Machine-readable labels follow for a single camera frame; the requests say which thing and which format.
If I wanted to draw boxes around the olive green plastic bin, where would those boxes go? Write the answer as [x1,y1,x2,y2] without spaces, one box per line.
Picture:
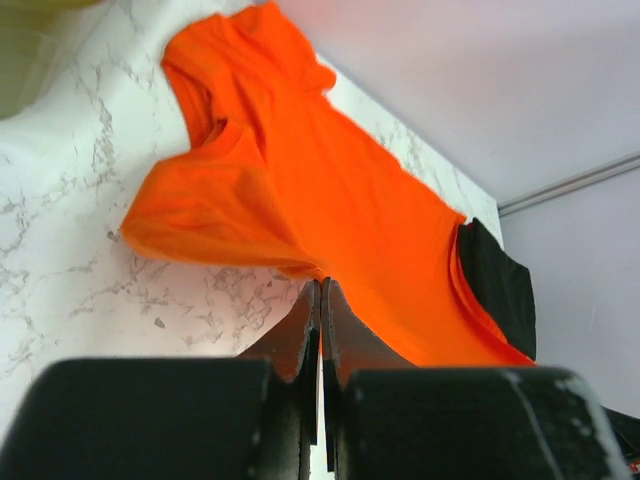
[1,1,111,119]

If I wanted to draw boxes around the right aluminium frame post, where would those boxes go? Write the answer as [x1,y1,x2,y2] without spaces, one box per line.
[498,153,639,217]

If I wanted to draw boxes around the orange t shirt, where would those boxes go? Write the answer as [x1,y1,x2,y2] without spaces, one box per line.
[121,2,531,366]

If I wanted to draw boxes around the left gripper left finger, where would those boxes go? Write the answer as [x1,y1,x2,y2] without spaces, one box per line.
[1,281,320,479]

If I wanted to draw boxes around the folded black t shirt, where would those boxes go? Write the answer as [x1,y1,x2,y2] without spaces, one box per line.
[457,218,537,360]

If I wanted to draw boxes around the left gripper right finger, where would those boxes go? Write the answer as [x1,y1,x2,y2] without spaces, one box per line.
[320,279,630,479]

